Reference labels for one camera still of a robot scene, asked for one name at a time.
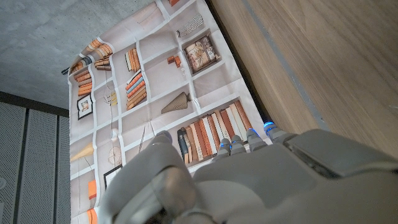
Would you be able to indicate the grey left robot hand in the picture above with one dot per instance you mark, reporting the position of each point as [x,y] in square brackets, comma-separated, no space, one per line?
[280,180]

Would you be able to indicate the printed bookshelf backdrop cloth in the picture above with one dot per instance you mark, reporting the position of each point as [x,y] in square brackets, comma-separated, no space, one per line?
[164,71]

